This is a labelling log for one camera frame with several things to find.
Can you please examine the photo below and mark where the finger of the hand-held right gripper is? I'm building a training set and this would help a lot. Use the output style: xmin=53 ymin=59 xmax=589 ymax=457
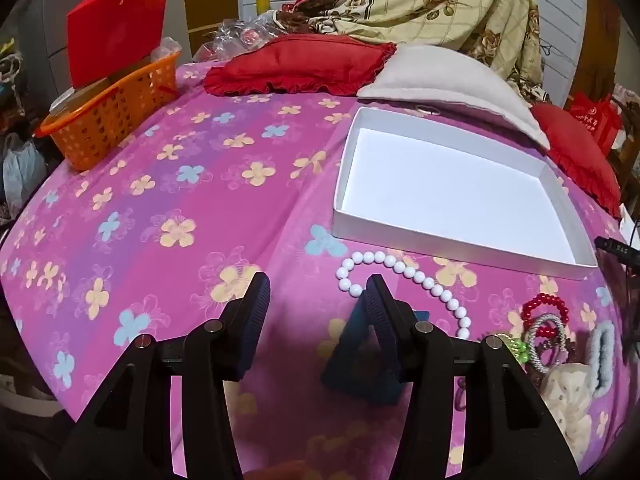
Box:
xmin=594 ymin=236 xmax=640 ymax=267

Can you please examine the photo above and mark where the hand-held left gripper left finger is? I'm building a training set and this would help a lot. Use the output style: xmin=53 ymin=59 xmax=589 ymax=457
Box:
xmin=57 ymin=271 xmax=273 ymax=480

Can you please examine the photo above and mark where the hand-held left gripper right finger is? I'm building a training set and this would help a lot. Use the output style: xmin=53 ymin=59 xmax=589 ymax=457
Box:
xmin=364 ymin=274 xmax=598 ymax=480

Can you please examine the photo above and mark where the white bead necklace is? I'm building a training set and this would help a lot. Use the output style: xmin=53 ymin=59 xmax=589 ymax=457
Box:
xmin=336 ymin=251 xmax=473 ymax=341

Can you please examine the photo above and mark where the light blue towel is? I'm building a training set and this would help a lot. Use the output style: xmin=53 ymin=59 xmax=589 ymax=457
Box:
xmin=585 ymin=319 xmax=617 ymax=395

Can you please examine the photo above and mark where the silver braided bracelet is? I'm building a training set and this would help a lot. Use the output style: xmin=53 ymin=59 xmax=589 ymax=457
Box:
xmin=525 ymin=312 xmax=568 ymax=373

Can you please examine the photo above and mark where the white shallow box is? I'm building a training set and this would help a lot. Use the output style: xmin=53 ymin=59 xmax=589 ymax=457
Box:
xmin=332 ymin=106 xmax=598 ymax=281

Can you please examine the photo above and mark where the cream scrunchie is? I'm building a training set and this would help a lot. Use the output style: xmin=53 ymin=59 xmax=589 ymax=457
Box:
xmin=540 ymin=362 xmax=601 ymax=466

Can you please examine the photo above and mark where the red ruffled pillow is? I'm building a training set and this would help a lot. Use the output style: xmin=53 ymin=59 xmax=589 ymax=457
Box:
xmin=530 ymin=102 xmax=623 ymax=218
xmin=202 ymin=34 xmax=398 ymax=97

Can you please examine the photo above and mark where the pink floral bedsheet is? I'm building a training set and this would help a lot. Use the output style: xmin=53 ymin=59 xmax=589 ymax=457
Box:
xmin=0 ymin=60 xmax=631 ymax=480

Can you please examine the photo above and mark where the red shopping bag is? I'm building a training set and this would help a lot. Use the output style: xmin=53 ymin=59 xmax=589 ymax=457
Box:
xmin=567 ymin=91 xmax=623 ymax=156

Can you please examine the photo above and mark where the grey pillow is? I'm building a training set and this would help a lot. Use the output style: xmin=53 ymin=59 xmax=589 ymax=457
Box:
xmin=356 ymin=44 xmax=551 ymax=151

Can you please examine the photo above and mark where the orange plastic basket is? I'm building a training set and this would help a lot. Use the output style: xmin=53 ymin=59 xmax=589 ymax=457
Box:
xmin=39 ymin=50 xmax=182 ymax=172

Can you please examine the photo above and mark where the white plastic bag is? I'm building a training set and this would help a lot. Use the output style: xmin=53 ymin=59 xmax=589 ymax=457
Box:
xmin=2 ymin=132 xmax=48 ymax=211

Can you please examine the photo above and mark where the brown cardboard box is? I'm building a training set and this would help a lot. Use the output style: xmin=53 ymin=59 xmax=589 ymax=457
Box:
xmin=49 ymin=76 xmax=117 ymax=113

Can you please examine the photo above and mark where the clear plastic bag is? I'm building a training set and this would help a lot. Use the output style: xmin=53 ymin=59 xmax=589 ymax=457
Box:
xmin=192 ymin=12 xmax=281 ymax=63

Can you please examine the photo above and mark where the beige floral blanket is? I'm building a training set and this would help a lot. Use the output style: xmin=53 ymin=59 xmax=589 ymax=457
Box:
xmin=272 ymin=0 xmax=546 ymax=106

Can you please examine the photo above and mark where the red paper bag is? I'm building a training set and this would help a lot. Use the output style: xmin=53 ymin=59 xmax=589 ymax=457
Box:
xmin=66 ymin=0 xmax=171 ymax=88

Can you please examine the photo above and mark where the red bead bracelet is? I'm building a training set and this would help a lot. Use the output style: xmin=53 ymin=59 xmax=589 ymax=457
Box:
xmin=521 ymin=294 xmax=571 ymax=341

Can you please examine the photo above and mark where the green bead bracelet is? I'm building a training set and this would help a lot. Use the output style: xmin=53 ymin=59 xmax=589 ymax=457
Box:
xmin=492 ymin=332 xmax=531 ymax=363

